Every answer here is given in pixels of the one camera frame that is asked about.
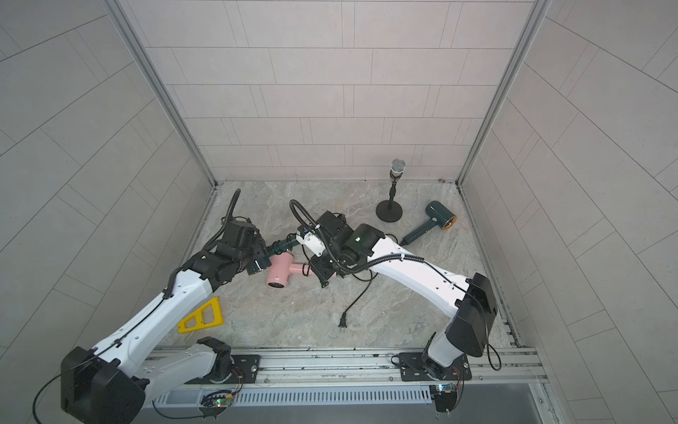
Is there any green hair dryer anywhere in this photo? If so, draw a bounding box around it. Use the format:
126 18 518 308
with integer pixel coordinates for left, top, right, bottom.
400 201 457 247
267 233 299 260

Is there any pink hair dryer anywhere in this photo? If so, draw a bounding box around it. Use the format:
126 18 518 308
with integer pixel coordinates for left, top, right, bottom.
266 252 314 289

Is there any green dryer cord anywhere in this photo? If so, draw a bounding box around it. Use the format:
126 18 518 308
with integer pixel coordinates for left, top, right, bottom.
337 269 378 328

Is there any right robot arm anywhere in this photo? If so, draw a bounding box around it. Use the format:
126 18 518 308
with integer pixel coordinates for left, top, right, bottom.
297 211 497 380

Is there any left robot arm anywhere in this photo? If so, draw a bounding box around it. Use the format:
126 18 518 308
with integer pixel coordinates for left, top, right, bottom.
60 216 266 423

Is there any microphone on black stand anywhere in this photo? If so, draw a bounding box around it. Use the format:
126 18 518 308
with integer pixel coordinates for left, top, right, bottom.
375 159 406 223

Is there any yellow triangular plastic piece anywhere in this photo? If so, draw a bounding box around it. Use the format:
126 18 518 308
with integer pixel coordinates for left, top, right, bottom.
177 297 224 334

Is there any left circuit board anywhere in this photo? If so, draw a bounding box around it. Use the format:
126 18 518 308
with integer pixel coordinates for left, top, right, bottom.
201 390 235 408

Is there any circuit board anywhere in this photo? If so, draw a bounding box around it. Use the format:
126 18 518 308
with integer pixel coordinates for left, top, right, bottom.
429 384 460 413
201 390 235 408

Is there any right circuit board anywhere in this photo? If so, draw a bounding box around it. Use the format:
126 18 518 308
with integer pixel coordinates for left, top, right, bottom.
429 384 460 413

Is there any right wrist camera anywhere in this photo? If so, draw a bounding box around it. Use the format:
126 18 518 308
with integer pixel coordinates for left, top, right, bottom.
296 232 326 257

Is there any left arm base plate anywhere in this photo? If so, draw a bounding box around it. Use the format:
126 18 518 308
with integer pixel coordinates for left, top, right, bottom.
186 354 261 385

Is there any aluminium rail frame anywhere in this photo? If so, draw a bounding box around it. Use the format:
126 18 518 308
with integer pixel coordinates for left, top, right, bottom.
102 346 549 393

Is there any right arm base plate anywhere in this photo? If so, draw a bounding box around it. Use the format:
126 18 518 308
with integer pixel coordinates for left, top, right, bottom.
391 352 472 383

